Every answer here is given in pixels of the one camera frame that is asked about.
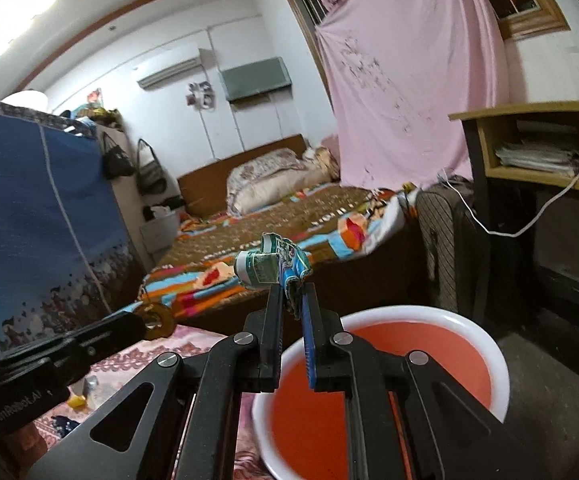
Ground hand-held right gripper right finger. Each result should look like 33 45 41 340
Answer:
297 282 553 480

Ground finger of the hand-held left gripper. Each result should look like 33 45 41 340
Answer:
66 310 148 378

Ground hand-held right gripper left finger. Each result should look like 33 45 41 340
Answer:
26 282 286 480

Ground brown ring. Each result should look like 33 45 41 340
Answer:
136 302 175 339

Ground crushed green white carton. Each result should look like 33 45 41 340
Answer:
233 232 316 322

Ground red plastic basin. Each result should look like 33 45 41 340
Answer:
252 305 511 480

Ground pink floral mat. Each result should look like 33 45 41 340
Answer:
34 322 271 480

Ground colourful patterned blanket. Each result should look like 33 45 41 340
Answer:
142 182 420 322

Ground white nightstand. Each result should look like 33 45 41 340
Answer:
139 207 181 257

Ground beige cabinet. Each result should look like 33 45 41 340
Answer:
94 125 143 263

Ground dark items on nightstand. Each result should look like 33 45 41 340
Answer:
142 194 186 222

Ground floral pillows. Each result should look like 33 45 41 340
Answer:
229 160 341 217

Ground blue fabric wardrobe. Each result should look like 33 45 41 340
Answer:
0 91 146 361

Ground floral pillow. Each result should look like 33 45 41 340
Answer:
226 149 310 196

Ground striped suitcase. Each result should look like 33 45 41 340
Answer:
414 180 481 312

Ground grey handbag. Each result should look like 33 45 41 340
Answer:
136 138 166 196

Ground wooden bed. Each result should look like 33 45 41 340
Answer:
142 134 427 336

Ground black handbag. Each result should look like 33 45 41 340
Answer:
100 132 136 179

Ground small floral cushion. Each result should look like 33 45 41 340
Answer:
303 146 341 181

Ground clutter on cabinet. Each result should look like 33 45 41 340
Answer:
59 89 123 134

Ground white round lampshade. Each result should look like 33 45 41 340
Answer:
2 89 48 112

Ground white air conditioner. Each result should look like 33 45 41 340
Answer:
136 49 203 90

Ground pink sheet curtain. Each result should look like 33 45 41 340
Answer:
314 0 511 192

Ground stack of papers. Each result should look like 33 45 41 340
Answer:
494 139 579 172

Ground wooden desk shelf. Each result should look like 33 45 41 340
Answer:
448 102 579 322

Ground white cable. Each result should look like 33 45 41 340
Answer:
437 162 579 237

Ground wall photos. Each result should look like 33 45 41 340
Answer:
185 80 216 110

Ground covered wall television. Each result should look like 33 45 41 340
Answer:
218 56 293 104

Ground barred window with wooden frame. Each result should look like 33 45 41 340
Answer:
269 0 570 106

